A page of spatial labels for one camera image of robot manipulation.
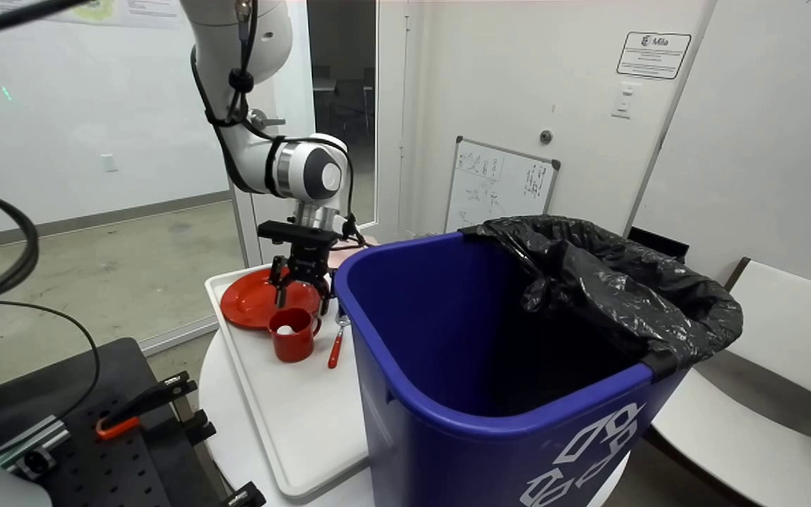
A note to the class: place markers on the black trash bag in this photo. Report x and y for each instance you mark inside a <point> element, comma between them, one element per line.
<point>632,282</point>

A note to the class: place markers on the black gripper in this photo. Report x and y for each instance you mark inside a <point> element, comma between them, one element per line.
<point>312,251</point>

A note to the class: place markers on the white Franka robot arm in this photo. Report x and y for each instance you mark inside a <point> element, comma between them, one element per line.
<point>267,141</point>

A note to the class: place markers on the aluminium extrusion bar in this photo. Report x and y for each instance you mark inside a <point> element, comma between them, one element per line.
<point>29,439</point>

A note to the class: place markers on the small leaning whiteboard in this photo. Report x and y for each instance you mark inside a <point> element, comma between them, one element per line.
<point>499,184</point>

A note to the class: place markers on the blue recycling bin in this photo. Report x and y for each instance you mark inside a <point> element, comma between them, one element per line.
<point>444,348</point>

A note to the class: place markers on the red plate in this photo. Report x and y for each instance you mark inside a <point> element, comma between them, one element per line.
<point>249,301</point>

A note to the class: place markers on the round door lock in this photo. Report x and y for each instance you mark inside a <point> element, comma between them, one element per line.
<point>544,135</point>

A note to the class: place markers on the black box-shaped object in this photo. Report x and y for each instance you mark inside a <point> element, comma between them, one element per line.
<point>660,242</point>

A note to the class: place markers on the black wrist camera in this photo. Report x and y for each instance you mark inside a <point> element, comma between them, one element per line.
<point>281,228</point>

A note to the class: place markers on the white chair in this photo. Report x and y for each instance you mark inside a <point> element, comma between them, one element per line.
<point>789,376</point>

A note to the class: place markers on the white wall sign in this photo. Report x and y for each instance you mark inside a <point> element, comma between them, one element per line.
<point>656,53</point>

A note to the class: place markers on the white round object in mug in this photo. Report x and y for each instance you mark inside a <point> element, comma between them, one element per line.
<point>285,331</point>

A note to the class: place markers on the red mug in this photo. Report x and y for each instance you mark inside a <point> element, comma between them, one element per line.
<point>295,344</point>

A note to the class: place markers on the black perforated mounting board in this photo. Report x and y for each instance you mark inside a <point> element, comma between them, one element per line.
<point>98,439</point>

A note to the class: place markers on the white plastic tray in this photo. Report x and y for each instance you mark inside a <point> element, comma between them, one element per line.
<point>295,411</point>

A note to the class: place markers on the round white table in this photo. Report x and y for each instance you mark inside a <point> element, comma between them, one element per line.
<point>223,411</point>

